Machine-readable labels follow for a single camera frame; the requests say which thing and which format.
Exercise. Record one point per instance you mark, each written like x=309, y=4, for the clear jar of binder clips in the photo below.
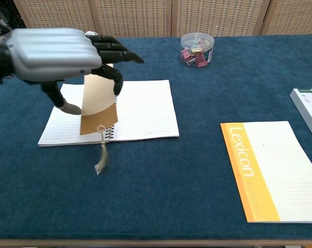
x=197, y=51

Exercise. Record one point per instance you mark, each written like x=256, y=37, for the wooden wicker folding screen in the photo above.
x=171, y=15

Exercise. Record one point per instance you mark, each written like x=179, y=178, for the blue table mat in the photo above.
x=158, y=180

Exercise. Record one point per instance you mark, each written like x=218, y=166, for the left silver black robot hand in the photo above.
x=55, y=51

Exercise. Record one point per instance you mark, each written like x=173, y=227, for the orange white Lexicon notebook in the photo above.
x=274, y=168

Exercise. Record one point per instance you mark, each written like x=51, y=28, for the open white spiral notebook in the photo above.
x=145, y=111

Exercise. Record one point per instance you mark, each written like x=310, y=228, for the brown cream tasselled bookmark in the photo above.
x=98, y=103

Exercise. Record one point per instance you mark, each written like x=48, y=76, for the white USB hub box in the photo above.
x=309, y=111

